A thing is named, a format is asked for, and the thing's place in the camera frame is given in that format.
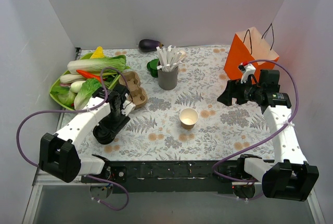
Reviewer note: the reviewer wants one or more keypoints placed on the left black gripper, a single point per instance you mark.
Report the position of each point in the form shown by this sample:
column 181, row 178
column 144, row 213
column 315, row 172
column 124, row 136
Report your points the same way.
column 114, row 124

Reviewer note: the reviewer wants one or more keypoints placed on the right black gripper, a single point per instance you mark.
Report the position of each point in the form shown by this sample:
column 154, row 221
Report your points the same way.
column 236, row 91

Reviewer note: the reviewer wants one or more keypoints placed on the brown paper coffee cup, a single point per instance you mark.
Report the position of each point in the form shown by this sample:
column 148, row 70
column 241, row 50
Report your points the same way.
column 188, row 118

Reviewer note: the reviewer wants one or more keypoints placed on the cardboard cup carrier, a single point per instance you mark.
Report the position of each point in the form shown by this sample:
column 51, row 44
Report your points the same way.
column 138, row 94

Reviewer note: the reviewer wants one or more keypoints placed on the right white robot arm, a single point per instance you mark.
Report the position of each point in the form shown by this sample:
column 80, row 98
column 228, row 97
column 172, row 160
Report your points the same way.
column 291, row 177

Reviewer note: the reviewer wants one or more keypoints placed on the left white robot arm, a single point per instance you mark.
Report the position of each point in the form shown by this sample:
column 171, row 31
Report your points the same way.
column 104, row 116

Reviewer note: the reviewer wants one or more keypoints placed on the green lettuce leaf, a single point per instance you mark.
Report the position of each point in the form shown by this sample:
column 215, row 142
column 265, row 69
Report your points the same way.
column 85, row 93

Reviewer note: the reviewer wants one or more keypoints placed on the floral table mat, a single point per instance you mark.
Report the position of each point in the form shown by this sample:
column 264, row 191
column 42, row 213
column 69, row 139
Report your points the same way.
column 154, row 131

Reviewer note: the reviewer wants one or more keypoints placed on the orange paper bag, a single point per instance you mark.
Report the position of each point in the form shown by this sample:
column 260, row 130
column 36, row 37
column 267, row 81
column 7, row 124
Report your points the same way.
column 250, row 45

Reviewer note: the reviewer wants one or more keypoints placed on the grey straw holder cup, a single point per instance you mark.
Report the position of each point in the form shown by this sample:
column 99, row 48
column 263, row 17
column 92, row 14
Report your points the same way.
column 167, row 80

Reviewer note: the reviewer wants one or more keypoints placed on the red chili pepper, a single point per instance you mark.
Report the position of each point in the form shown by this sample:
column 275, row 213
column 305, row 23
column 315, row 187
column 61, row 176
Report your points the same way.
column 88, row 75

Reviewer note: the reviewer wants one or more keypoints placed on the white radish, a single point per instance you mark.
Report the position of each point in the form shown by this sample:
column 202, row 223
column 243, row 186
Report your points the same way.
column 70, row 78

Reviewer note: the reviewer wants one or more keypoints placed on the napa cabbage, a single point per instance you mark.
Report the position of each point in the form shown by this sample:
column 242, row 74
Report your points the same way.
column 96, row 65

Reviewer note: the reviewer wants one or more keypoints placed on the green vegetable tray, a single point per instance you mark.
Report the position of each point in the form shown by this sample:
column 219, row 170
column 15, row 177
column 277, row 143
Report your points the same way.
column 64, row 94

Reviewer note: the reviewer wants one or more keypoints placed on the yellow corn cob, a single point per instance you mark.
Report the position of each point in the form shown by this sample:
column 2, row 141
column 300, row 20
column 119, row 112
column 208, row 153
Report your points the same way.
column 98, row 53

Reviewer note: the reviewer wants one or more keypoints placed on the green pepper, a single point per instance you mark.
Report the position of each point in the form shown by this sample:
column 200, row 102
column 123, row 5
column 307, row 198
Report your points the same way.
column 152, row 67

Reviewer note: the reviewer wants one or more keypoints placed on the purple eggplant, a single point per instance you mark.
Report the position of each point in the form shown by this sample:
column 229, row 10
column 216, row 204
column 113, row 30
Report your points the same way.
column 148, row 45

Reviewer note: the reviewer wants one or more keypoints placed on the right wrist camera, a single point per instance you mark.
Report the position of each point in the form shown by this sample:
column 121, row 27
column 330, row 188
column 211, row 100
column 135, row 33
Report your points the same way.
column 247, row 70

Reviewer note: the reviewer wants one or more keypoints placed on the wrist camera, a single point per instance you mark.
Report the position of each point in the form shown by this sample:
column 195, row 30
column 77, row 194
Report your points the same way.
column 128, row 106
column 247, row 70

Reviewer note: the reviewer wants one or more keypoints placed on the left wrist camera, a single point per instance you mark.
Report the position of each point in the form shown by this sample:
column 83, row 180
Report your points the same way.
column 128, row 106

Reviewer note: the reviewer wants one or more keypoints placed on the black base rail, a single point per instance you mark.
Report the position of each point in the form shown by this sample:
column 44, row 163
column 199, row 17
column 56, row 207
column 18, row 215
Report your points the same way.
column 242, row 188

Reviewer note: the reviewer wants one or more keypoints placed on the aluminium frame rail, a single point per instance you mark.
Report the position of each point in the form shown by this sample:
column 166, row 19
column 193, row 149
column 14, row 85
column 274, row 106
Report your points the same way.
column 52, row 179

